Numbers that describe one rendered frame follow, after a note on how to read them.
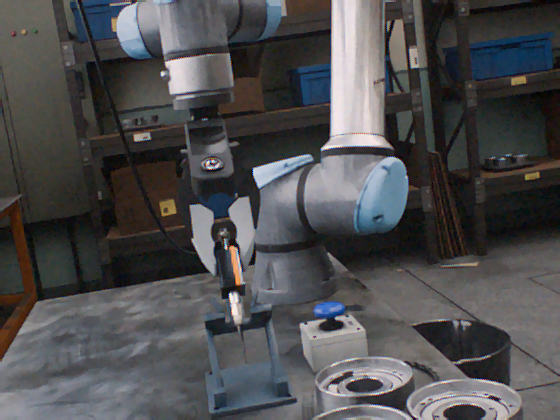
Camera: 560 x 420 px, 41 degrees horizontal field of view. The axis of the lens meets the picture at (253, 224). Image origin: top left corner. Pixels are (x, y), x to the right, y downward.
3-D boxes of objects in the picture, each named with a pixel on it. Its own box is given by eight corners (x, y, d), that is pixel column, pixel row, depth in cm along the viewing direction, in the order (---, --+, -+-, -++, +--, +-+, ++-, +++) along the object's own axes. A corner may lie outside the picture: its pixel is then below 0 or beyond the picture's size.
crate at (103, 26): (169, 38, 443) (163, -1, 439) (174, 32, 406) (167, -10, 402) (80, 50, 435) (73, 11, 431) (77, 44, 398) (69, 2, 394)
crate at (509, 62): (524, 72, 472) (521, 37, 468) (556, 70, 435) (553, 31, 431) (445, 84, 467) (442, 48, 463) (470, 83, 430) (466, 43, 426)
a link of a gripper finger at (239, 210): (261, 257, 95) (243, 187, 94) (267, 267, 90) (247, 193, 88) (237, 264, 95) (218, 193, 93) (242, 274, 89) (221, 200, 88)
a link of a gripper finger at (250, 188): (267, 223, 90) (248, 152, 89) (268, 225, 89) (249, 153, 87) (229, 234, 90) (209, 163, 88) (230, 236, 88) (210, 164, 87)
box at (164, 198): (199, 223, 422) (189, 157, 415) (111, 238, 413) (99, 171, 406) (190, 213, 461) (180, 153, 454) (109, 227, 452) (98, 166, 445)
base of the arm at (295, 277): (247, 288, 137) (240, 235, 135) (328, 274, 139) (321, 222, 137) (258, 311, 122) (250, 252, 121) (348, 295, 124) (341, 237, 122)
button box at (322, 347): (370, 364, 94) (365, 326, 93) (314, 374, 93) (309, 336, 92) (353, 343, 102) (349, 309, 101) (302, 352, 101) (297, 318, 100)
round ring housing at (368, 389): (435, 415, 78) (431, 378, 77) (343, 443, 75) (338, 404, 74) (387, 382, 88) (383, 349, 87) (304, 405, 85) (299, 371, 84)
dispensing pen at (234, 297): (232, 360, 83) (209, 223, 89) (233, 369, 86) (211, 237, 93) (252, 356, 83) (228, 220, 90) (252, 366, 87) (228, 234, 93)
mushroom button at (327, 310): (352, 343, 95) (347, 305, 94) (321, 349, 94) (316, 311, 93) (344, 333, 99) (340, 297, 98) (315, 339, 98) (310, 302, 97)
